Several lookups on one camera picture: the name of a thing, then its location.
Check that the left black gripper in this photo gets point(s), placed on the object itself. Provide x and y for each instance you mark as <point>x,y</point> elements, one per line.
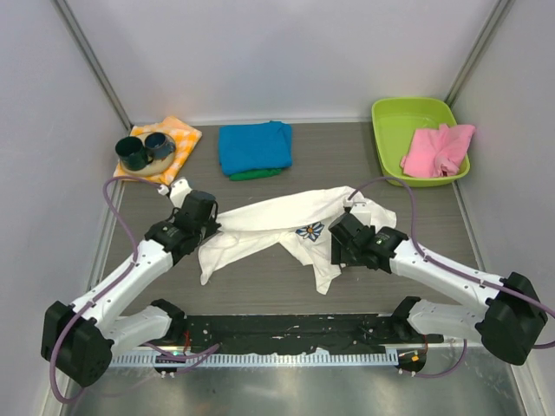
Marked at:
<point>212,228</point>

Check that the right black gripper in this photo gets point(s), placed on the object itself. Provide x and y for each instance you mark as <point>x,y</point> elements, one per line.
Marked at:
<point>340,255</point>

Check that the white printed t-shirt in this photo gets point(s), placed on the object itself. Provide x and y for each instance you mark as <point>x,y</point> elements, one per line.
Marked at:
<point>299,222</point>

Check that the green plastic basin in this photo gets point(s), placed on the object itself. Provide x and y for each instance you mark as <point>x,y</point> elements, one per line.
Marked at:
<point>395,121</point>

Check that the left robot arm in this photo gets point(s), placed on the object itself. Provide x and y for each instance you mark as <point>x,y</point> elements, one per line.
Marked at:
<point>81,338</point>

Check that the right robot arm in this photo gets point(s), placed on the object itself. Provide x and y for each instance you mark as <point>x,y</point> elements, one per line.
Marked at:
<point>472,290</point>

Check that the beige ceramic plate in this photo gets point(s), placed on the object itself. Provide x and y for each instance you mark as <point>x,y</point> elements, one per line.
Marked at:
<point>155,167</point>

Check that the folded green t-shirt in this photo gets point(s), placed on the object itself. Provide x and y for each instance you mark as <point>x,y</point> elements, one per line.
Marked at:
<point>255,174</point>

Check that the orange checkered cloth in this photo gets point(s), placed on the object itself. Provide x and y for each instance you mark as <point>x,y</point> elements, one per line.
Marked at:
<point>185,137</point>

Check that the dark blue mug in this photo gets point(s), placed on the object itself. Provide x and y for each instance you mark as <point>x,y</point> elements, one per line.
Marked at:
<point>159,146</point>

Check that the dark green mug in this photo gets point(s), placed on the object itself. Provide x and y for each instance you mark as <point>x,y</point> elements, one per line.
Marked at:
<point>132,153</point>

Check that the folded blue t-shirt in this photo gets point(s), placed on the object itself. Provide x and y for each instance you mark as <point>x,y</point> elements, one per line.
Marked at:
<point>251,147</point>

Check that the pink t-shirt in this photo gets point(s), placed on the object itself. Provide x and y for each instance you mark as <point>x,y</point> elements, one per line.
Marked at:
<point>435,153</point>

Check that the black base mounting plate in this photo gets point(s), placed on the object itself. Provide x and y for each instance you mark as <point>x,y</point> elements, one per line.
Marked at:
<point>297,334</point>

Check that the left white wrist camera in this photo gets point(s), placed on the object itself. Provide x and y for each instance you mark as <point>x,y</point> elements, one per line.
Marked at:
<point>176,192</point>

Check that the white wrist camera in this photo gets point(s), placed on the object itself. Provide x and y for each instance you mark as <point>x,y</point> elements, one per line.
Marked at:
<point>360,209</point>
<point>176,192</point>

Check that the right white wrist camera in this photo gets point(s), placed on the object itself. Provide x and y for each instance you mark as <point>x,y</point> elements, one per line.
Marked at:
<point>360,209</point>

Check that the white slotted cable duct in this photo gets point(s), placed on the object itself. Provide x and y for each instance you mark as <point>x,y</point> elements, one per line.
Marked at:
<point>320,358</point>

